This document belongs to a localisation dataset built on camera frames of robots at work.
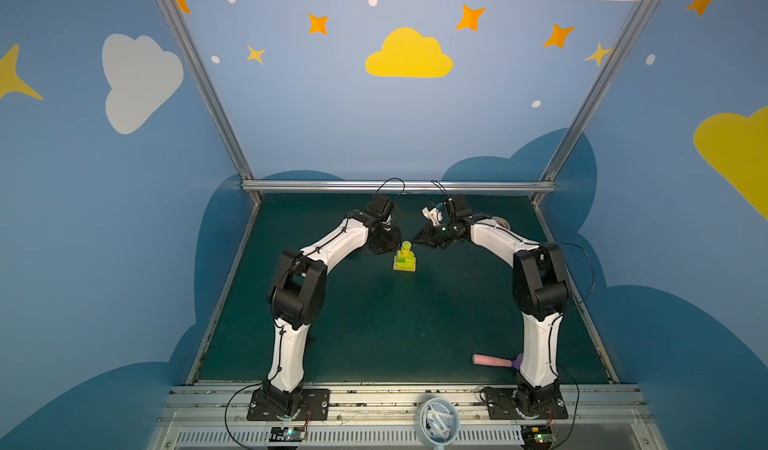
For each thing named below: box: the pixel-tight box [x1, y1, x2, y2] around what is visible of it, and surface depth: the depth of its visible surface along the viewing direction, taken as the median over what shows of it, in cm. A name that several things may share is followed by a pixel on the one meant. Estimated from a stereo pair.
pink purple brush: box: [472, 353, 523, 371], surface depth 82 cm
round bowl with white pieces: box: [415, 397, 461, 450], surface depth 72 cm
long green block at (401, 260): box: [396, 256, 415, 265], surface depth 100 cm
